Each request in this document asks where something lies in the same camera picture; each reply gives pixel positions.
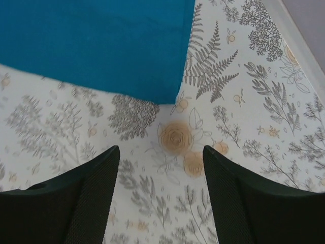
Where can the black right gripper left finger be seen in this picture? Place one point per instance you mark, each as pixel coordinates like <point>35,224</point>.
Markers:
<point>70,208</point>

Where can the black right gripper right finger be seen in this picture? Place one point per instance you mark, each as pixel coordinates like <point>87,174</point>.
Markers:
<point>249,208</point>

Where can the floral table mat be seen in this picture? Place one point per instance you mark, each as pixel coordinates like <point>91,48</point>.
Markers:
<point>243,93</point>

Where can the blue t shirt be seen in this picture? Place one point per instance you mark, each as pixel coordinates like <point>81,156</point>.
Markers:
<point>135,48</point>

